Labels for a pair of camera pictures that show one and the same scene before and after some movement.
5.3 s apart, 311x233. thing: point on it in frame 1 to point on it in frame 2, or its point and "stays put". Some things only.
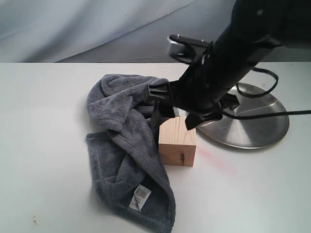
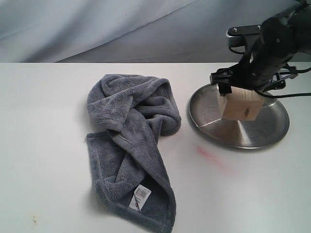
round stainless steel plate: x=251 y=132 stays put
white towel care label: x=141 y=194 stays put
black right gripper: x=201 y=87 to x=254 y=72
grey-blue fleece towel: x=128 y=167 stays put
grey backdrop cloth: x=112 y=31 stays put
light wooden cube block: x=177 y=145 to x=242 y=104
